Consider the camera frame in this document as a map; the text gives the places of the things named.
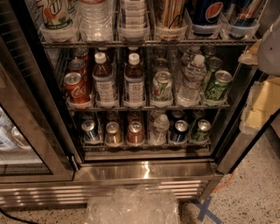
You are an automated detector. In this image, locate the tea bottle with white cap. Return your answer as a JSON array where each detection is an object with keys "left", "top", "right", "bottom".
[{"left": 124, "top": 53, "right": 144, "bottom": 108}]

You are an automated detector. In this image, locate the large white-green soda bottle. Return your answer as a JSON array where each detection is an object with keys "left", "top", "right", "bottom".
[{"left": 34, "top": 0, "right": 72, "bottom": 30}]

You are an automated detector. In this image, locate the clear plastic wrap bundle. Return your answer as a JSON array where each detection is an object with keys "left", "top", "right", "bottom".
[{"left": 84, "top": 186, "right": 181, "bottom": 224}]

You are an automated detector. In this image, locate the front red cola can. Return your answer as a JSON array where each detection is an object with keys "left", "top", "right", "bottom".
[{"left": 64, "top": 72, "right": 90, "bottom": 104}]

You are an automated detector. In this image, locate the blue can bottom left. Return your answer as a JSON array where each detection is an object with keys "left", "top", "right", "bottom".
[{"left": 81, "top": 120, "right": 100, "bottom": 143}]

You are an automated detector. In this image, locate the middle wire shelf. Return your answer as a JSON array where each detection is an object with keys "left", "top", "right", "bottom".
[{"left": 68, "top": 103, "right": 230, "bottom": 111}]

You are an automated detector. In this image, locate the green can bottom shelf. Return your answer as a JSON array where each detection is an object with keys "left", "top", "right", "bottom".
[{"left": 191, "top": 119, "right": 211, "bottom": 142}]

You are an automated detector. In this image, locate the steel fridge door left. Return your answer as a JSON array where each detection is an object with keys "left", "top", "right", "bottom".
[{"left": 0, "top": 38, "right": 75, "bottom": 184}]

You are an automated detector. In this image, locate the rear red cola can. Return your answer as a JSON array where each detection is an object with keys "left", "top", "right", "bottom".
[{"left": 73, "top": 47, "right": 90, "bottom": 63}]

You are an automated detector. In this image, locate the wire shelf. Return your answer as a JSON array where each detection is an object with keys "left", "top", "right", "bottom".
[
  {"left": 68, "top": 103, "right": 230, "bottom": 111},
  {"left": 41, "top": 37, "right": 258, "bottom": 48}
]

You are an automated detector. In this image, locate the gold can bottom shelf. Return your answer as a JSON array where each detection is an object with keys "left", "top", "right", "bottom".
[{"left": 106, "top": 122, "right": 122, "bottom": 144}]

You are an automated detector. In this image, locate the front green soda can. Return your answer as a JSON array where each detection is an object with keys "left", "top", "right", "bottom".
[{"left": 204, "top": 70, "right": 233, "bottom": 101}]

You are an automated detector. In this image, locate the red cola can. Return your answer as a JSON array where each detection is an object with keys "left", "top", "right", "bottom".
[
  {"left": 68, "top": 59, "right": 88, "bottom": 80},
  {"left": 73, "top": 47, "right": 90, "bottom": 63},
  {"left": 64, "top": 72, "right": 90, "bottom": 104}
]

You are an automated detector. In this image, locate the orange cable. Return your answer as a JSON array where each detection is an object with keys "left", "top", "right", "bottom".
[{"left": 212, "top": 169, "right": 236, "bottom": 194}]

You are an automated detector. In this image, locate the small water bottle bottom shelf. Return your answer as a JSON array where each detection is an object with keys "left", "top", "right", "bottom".
[{"left": 150, "top": 114, "right": 170, "bottom": 145}]

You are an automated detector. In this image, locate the steel fridge base grille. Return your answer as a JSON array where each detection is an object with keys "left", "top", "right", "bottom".
[{"left": 0, "top": 160, "right": 223, "bottom": 208}]

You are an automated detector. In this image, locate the dark blue can bottom shelf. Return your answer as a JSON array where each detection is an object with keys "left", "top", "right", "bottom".
[{"left": 170, "top": 120, "right": 188, "bottom": 143}]

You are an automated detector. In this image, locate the large blue pepsi bottle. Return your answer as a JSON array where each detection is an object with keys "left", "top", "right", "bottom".
[{"left": 187, "top": 0, "right": 224, "bottom": 36}]

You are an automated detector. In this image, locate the green soda can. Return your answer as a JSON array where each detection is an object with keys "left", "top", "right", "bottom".
[
  {"left": 204, "top": 70, "right": 233, "bottom": 101},
  {"left": 202, "top": 57, "right": 223, "bottom": 89}
]

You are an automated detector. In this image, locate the left tea bottle white cap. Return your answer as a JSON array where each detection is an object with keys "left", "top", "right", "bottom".
[{"left": 92, "top": 52, "right": 117, "bottom": 109}]

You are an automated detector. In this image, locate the large clear water bottle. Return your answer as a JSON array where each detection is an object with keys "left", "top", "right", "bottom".
[{"left": 79, "top": 0, "right": 113, "bottom": 42}]

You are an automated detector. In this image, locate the upper wire shelf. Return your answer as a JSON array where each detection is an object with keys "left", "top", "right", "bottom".
[{"left": 41, "top": 37, "right": 258, "bottom": 48}]

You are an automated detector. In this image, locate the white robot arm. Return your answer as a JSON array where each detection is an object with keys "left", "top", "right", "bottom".
[{"left": 238, "top": 16, "right": 280, "bottom": 135}]

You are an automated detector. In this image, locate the black cable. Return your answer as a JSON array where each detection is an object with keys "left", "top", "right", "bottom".
[{"left": 0, "top": 207, "right": 39, "bottom": 224}]

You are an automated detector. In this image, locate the front white-green soda can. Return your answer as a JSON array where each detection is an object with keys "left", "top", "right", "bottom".
[{"left": 151, "top": 71, "right": 172, "bottom": 102}]

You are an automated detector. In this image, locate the red can bottom shelf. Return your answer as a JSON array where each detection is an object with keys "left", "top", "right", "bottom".
[{"left": 128, "top": 122, "right": 144, "bottom": 144}]

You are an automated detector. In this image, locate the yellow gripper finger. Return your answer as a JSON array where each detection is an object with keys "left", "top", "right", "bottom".
[
  {"left": 239, "top": 77, "right": 280, "bottom": 135},
  {"left": 238, "top": 40, "right": 261, "bottom": 66}
]

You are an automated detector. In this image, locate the clear water bottle middle shelf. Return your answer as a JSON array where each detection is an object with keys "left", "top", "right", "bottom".
[{"left": 176, "top": 54, "right": 207, "bottom": 107}]

